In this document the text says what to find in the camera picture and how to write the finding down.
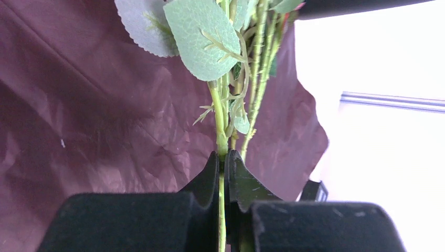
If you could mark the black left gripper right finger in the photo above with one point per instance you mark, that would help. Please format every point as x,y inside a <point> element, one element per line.
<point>258,220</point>

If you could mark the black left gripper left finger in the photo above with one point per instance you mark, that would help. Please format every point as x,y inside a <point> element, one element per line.
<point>182,221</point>

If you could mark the red paper bouquet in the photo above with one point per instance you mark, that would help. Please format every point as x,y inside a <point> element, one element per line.
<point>84,109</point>

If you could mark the pink white rose stems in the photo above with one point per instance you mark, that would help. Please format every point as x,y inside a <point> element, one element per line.
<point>230,45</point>

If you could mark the black cylindrical vase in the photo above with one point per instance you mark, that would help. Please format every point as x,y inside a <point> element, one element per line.
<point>315,9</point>

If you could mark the black white checkerboard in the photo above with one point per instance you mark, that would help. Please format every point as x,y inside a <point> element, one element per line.
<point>314,191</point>

